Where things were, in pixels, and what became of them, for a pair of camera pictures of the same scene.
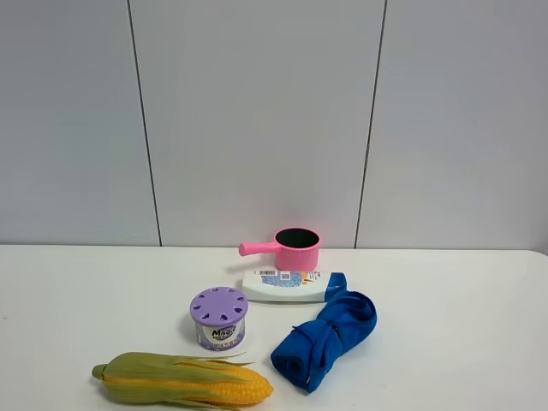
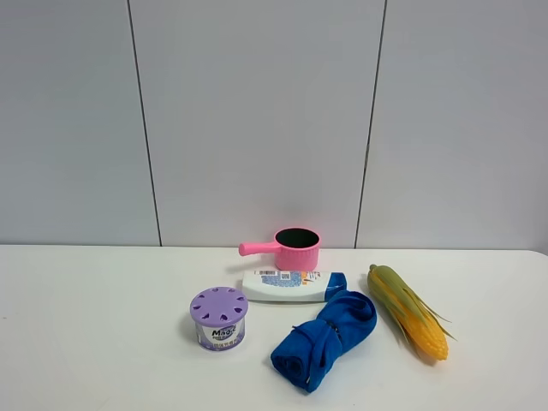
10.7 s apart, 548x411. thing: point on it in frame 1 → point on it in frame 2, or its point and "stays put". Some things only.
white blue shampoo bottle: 274,285 stays put
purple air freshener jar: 220,316 stays put
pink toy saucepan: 295,249 stays put
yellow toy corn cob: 217,381 → 419,323
